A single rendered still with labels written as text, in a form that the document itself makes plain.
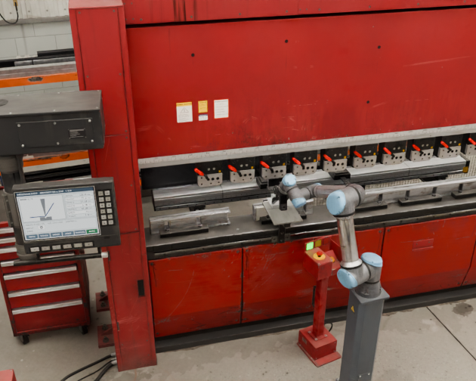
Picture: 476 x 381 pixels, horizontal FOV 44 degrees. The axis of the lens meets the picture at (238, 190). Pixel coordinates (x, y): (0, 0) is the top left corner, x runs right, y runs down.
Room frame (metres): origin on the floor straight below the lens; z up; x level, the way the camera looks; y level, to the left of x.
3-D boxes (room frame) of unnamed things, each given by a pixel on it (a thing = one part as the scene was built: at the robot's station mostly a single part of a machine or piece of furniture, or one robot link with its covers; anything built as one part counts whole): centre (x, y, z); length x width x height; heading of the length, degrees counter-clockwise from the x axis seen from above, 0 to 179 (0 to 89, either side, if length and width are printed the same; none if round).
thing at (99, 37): (3.18, 0.75, 1.15); 0.85 x 0.25 x 2.30; 14
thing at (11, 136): (2.47, 0.87, 1.53); 0.51 x 0.25 x 0.85; 100
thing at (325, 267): (2.96, -0.53, 0.75); 0.20 x 0.16 x 0.18; 118
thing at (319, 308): (2.96, -0.53, 0.39); 0.05 x 0.05 x 0.54; 28
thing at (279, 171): (3.24, -0.21, 1.26); 0.15 x 0.09 x 0.17; 104
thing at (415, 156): (3.47, -1.18, 1.26); 0.15 x 0.09 x 0.17; 104
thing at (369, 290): (2.62, -0.73, 0.82); 0.15 x 0.15 x 0.10
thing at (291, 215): (3.10, -0.27, 1.00); 0.26 x 0.18 x 0.01; 14
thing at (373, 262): (2.61, -0.72, 0.94); 0.13 x 0.12 x 0.14; 125
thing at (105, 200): (2.39, 0.80, 1.42); 0.45 x 0.12 x 0.36; 100
